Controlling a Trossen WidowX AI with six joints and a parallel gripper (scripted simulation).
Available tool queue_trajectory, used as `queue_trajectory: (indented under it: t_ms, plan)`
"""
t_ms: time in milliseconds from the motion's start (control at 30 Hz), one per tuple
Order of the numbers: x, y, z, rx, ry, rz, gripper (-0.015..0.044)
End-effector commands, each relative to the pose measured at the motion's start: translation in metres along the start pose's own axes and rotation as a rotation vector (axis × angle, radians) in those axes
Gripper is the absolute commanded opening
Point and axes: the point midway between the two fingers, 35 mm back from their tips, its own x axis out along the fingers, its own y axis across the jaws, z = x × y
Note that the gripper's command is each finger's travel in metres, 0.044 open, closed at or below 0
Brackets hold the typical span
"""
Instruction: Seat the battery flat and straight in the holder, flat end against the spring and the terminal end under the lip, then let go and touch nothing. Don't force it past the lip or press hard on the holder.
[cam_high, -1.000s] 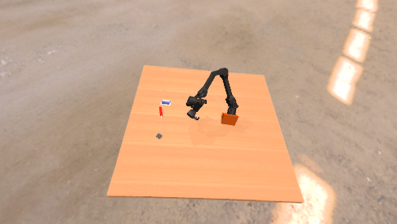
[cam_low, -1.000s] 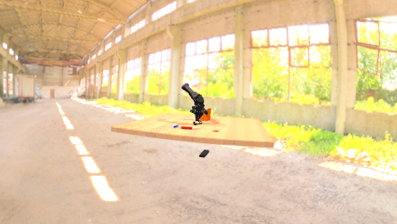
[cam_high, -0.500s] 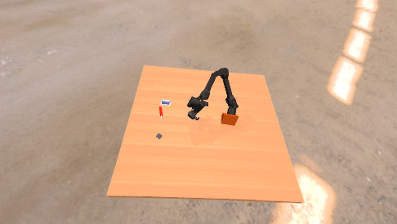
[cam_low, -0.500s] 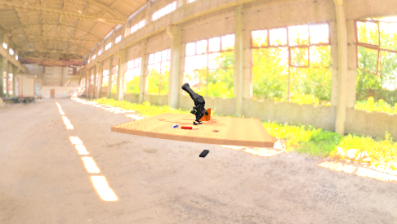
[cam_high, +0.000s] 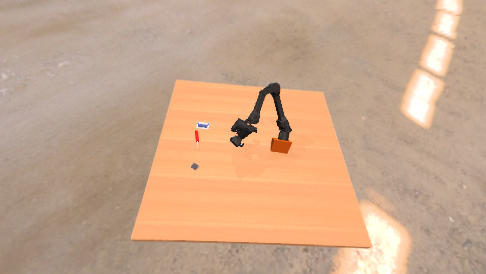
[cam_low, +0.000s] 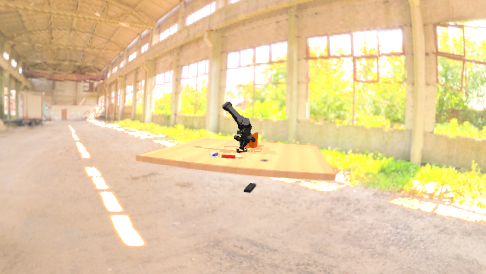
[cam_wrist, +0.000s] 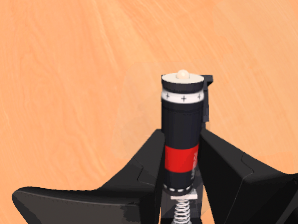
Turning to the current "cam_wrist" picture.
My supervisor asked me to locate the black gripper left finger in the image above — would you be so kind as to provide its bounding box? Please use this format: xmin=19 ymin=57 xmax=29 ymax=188
xmin=12 ymin=129 xmax=165 ymax=224

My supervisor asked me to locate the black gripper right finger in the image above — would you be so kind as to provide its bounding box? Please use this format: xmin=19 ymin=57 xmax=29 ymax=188
xmin=197 ymin=127 xmax=298 ymax=224

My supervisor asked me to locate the black cylindrical battery with red band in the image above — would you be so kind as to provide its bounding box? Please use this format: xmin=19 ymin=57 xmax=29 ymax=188
xmin=160 ymin=71 xmax=205 ymax=197

